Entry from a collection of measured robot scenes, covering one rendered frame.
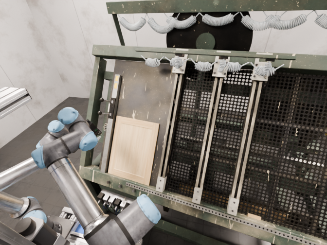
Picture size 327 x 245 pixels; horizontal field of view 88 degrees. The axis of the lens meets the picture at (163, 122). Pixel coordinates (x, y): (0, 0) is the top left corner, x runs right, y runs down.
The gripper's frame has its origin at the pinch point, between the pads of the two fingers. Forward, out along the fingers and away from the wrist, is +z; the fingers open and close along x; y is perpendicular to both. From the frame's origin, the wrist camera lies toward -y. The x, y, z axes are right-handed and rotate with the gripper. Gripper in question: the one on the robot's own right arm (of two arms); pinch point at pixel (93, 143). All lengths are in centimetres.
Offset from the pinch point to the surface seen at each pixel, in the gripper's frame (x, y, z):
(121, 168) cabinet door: -5, -2, 68
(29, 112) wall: 289, -47, 240
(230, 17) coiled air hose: -8, 147, -4
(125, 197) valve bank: -23, -19, 78
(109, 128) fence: 27, 19, 53
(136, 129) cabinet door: 4, 33, 48
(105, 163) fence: 11, -8, 69
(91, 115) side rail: 51, 17, 53
